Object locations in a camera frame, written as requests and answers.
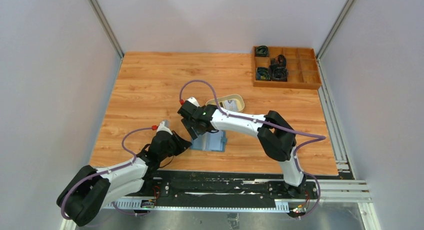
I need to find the aluminium rail frame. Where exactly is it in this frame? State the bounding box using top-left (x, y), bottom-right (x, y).
top-left (102, 177), bottom-right (372, 213)

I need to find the cream oval tray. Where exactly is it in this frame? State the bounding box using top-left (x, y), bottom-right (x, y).
top-left (217, 94), bottom-right (245, 113)

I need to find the blue card holder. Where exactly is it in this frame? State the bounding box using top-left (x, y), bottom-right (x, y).
top-left (190, 131), bottom-right (228, 152)

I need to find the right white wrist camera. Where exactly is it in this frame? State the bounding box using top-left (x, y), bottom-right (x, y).
top-left (187, 97), bottom-right (200, 107)

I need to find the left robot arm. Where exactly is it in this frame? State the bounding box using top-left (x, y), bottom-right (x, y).
top-left (56, 130), bottom-right (192, 226)

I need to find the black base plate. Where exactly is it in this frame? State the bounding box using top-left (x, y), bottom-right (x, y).
top-left (110, 168), bottom-right (319, 209)

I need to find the rolled dark belt top left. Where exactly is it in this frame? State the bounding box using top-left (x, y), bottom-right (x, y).
top-left (254, 45), bottom-right (269, 57)

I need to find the white printed card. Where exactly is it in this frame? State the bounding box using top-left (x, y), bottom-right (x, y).
top-left (222, 100), bottom-right (239, 112)

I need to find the wooden compartment box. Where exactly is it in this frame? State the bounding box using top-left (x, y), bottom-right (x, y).
top-left (251, 46), bottom-right (322, 90)

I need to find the rolled black belt lower centre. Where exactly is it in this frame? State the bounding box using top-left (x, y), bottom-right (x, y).
top-left (268, 65), bottom-right (289, 82)

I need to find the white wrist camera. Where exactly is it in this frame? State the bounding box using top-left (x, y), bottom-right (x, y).
top-left (156, 119), bottom-right (173, 135)
top-left (187, 97), bottom-right (200, 107)

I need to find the rolled dark belt centre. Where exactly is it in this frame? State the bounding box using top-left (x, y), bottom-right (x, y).
top-left (270, 54), bottom-right (287, 67)

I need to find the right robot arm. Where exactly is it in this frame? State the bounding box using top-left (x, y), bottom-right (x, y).
top-left (178, 98), bottom-right (306, 197)

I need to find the rolled dark belt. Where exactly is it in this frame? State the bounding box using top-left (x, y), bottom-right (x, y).
top-left (254, 45), bottom-right (269, 57)
top-left (270, 54), bottom-right (287, 67)

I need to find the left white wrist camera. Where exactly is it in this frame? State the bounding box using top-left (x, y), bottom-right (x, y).
top-left (156, 119), bottom-right (173, 135)

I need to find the rolled blue belt lower left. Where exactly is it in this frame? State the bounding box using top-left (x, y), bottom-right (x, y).
top-left (255, 67), bottom-right (271, 81)

